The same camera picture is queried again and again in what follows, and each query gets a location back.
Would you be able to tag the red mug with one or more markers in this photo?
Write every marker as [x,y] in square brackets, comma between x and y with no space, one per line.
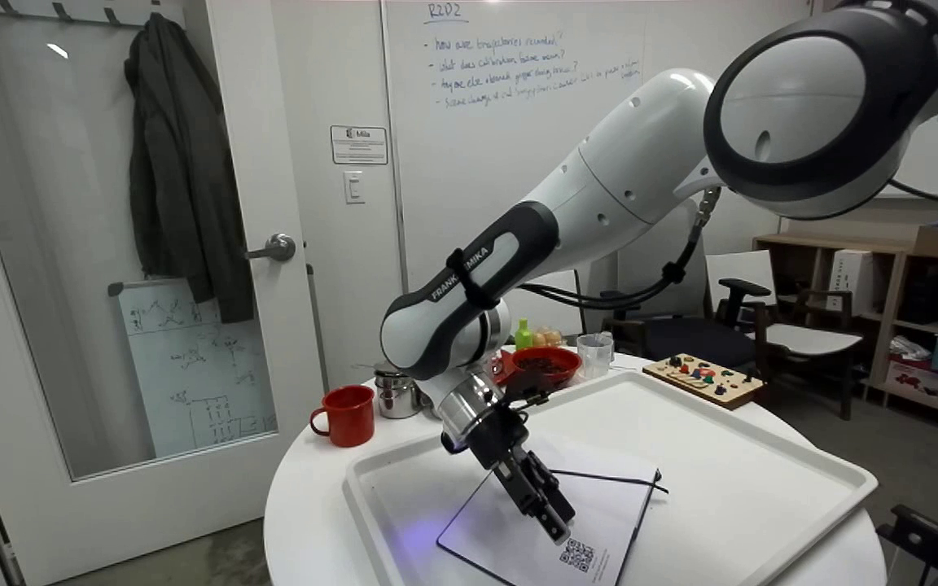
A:
[349,415]

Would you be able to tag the clear plastic container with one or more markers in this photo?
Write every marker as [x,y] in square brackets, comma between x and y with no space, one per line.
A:
[597,354]

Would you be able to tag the small leaning whiteboard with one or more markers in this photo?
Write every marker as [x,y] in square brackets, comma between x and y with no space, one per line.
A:
[195,369]

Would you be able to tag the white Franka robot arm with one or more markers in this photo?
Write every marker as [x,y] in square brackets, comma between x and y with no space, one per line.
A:
[619,175]

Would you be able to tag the white wall sign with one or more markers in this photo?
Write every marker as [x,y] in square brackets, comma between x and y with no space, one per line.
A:
[360,144]

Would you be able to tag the wooden button board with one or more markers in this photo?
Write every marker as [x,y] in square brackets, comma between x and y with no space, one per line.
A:
[701,378]

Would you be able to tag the coat hook rack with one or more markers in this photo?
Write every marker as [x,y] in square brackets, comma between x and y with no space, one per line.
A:
[56,9]

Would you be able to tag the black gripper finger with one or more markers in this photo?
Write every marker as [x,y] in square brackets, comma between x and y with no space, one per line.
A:
[523,490]
[557,509]

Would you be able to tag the white door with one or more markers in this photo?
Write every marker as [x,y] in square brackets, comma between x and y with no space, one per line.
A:
[260,412]

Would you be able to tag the large white tray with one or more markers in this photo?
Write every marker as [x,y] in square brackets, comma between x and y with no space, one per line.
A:
[751,476]

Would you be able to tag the dark hanging jacket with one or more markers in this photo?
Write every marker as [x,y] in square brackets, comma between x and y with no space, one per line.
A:
[187,164]

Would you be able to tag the large wall whiteboard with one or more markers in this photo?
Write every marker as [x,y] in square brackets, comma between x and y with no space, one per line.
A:
[470,131]

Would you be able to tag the wooden shelf unit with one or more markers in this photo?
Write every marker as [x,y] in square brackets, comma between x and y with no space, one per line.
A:
[892,280]

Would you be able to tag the red bowl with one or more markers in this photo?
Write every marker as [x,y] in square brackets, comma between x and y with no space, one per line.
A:
[546,366]

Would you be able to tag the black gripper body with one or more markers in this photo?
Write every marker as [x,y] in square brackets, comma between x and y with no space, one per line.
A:
[491,436]

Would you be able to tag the navy blue notebook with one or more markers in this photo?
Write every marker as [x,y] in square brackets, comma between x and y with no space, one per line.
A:
[600,531]

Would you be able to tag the black office chair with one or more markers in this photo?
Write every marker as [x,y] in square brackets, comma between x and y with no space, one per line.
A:
[805,339]

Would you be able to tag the steel canister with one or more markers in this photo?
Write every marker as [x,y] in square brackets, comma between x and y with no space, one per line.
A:
[392,394]

